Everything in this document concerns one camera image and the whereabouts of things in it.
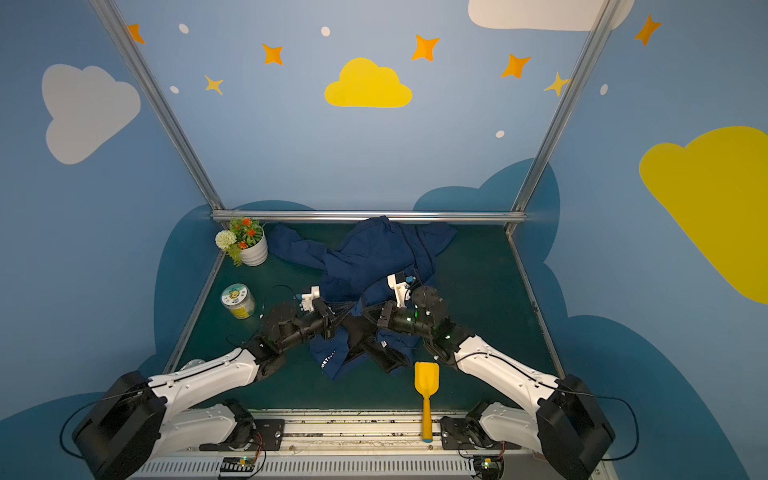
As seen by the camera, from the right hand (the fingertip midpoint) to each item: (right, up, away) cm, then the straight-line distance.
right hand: (364, 309), depth 73 cm
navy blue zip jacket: (-5, +8, +26) cm, 28 cm away
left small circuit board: (-32, -38, -1) cm, 50 cm away
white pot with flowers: (-42, +18, +26) cm, 53 cm away
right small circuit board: (+31, -40, 0) cm, 51 cm away
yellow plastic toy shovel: (+17, -22, +9) cm, 30 cm away
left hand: (-3, +2, +2) cm, 4 cm away
